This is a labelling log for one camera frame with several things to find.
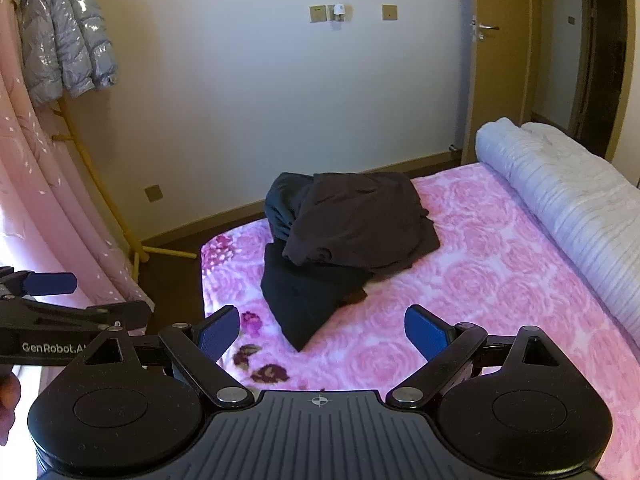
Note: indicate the beige wall outlet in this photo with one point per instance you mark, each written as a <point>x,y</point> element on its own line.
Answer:
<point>153,193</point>

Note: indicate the dark teal garment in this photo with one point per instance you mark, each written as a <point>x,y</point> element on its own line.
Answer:
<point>282,205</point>

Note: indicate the beige wall switch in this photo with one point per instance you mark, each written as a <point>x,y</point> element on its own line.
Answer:
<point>389,11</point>
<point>317,13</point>

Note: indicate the brown long-sleeve shirt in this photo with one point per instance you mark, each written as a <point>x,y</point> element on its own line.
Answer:
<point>360,220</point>

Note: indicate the pink floral blanket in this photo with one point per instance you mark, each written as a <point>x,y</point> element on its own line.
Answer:
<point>500,285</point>

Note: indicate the white quilt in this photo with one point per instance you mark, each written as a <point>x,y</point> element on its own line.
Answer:
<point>560,195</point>

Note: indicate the silver puffer jacket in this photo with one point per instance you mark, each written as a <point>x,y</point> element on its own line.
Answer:
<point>65,35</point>

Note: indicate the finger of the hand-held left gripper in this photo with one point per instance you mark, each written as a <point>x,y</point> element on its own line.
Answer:
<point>127,315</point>
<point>50,284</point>

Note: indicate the pink curtain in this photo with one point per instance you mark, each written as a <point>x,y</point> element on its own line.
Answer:
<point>45,200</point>

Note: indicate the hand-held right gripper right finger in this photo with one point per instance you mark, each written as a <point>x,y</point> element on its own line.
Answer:
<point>425,332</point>

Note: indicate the wooden door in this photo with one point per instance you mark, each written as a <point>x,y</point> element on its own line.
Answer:
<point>500,85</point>

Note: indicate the person's left hand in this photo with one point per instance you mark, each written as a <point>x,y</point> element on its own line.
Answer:
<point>9,402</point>

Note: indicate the dark doorway frame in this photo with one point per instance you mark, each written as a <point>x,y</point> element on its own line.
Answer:
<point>600,35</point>

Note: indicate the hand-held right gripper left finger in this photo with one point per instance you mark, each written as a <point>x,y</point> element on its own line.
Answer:
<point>220,332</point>

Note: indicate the yellow clothes rack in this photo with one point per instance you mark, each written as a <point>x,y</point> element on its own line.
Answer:
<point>107,200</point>

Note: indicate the black garment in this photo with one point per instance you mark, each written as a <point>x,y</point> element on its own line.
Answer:
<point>305,300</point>

